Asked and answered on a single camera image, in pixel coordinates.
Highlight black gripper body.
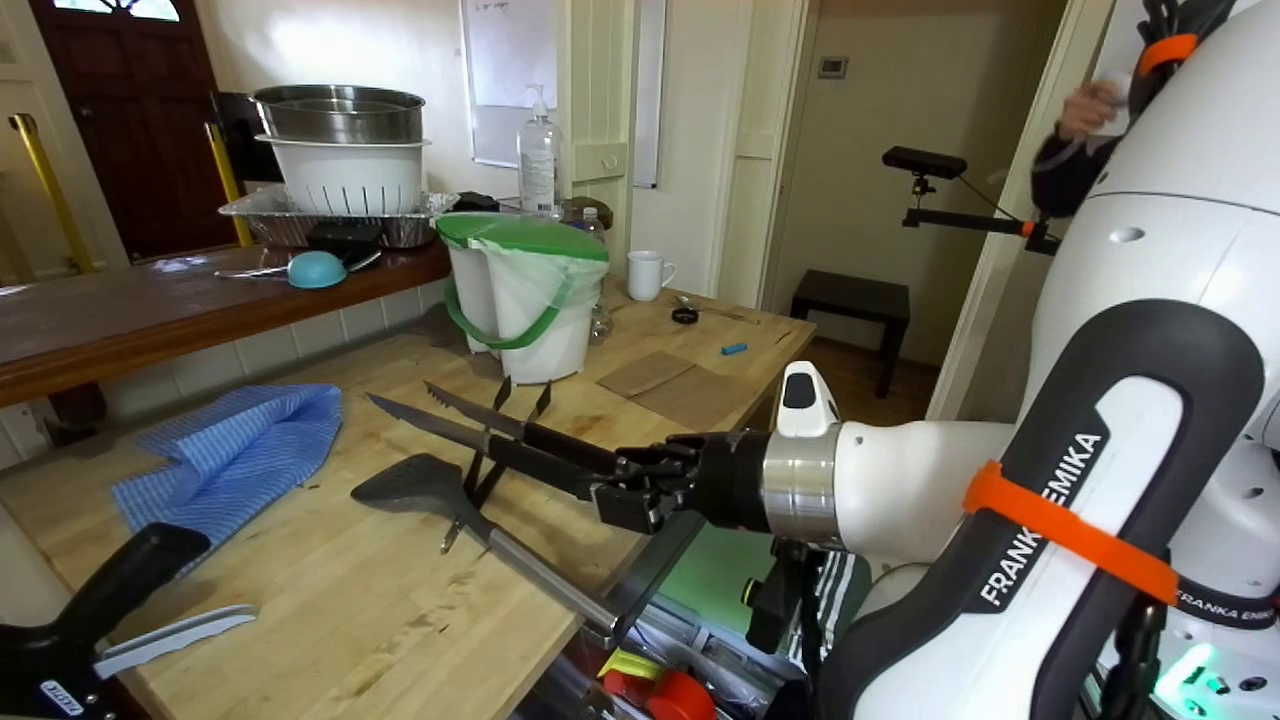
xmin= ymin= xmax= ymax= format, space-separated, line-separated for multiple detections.
xmin=663 ymin=428 xmax=778 ymax=535

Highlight black spatula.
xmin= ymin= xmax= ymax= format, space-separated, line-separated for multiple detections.
xmin=346 ymin=450 xmax=625 ymax=637

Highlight person forearm dark sleeve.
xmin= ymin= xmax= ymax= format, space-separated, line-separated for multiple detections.
xmin=1026 ymin=125 xmax=1120 ymax=223

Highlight wooden drawer steel front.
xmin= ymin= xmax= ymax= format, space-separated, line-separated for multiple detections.
xmin=513 ymin=507 xmax=885 ymax=720

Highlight person hand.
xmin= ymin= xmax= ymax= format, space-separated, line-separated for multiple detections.
xmin=1055 ymin=75 xmax=1136 ymax=148

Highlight thin brown wood sheet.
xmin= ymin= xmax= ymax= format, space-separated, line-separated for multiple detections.
xmin=591 ymin=349 xmax=752 ymax=430

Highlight green cutting board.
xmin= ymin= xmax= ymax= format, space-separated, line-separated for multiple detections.
xmin=650 ymin=520 xmax=782 ymax=646

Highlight yellow plastic object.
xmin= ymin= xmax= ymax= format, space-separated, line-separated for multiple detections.
xmin=594 ymin=645 xmax=667 ymax=682

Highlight green white striped towel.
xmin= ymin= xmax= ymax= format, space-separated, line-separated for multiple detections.
xmin=795 ymin=549 xmax=870 ymax=632

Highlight white mug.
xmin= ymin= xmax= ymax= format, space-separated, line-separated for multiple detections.
xmin=625 ymin=246 xmax=681 ymax=306

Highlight red plastic object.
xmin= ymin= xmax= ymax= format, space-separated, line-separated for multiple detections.
xmin=594 ymin=662 xmax=725 ymax=720

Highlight white bin green lid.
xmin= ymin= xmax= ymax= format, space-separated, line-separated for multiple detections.
xmin=428 ymin=208 xmax=616 ymax=387

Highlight black stool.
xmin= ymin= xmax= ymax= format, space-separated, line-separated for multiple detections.
xmin=787 ymin=267 xmax=916 ymax=400

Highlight clear plastic bottle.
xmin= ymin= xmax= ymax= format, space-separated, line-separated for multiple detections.
xmin=515 ymin=102 xmax=562 ymax=220

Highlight light blue bowl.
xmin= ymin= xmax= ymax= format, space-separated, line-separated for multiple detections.
xmin=281 ymin=246 xmax=351 ymax=290

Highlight blue cloth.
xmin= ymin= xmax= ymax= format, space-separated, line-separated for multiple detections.
xmin=106 ymin=380 xmax=346 ymax=549

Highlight white colander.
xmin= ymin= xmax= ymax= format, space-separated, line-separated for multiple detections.
xmin=254 ymin=131 xmax=431 ymax=220

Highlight steel pot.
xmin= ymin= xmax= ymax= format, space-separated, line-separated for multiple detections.
xmin=247 ymin=80 xmax=428 ymax=148

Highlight grey drying tray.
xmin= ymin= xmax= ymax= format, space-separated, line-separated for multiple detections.
xmin=216 ymin=180 xmax=452 ymax=254

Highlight yellow bar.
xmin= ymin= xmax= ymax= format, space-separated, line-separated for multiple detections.
xmin=195 ymin=115 xmax=254 ymax=250
xmin=5 ymin=109 xmax=94 ymax=276

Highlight dark brown wooden shelf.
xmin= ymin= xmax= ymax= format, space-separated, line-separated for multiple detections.
xmin=0 ymin=234 xmax=456 ymax=412

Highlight dark red door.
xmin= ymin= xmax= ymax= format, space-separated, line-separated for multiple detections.
xmin=33 ymin=0 xmax=264 ymax=264

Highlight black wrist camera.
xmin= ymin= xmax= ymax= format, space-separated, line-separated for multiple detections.
xmin=741 ymin=535 xmax=836 ymax=654

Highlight orange strap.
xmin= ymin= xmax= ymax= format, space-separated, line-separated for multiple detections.
xmin=959 ymin=457 xmax=1182 ymax=607
xmin=1136 ymin=31 xmax=1203 ymax=80

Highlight white wall poster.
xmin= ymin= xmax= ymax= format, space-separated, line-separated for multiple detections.
xmin=456 ymin=0 xmax=562 ymax=172

